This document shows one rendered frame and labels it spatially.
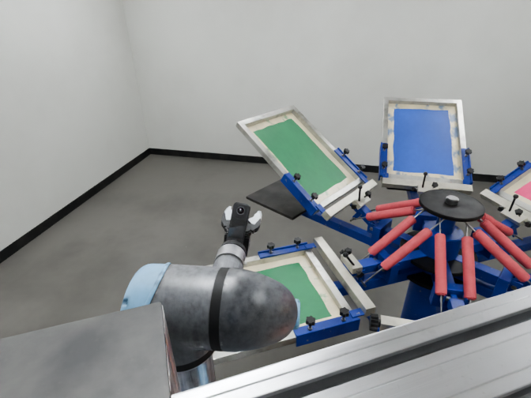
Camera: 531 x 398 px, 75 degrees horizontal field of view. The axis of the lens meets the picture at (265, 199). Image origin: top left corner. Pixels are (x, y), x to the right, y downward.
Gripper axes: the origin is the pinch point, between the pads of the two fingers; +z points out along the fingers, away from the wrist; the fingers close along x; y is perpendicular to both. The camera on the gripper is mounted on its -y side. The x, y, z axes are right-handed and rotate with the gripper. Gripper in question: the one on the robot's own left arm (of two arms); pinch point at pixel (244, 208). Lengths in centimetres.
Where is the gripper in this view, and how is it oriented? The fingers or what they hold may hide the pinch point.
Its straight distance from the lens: 108.5
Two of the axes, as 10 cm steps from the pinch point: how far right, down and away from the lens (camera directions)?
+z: 1.0, -4.8, 8.7
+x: 9.9, 1.6, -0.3
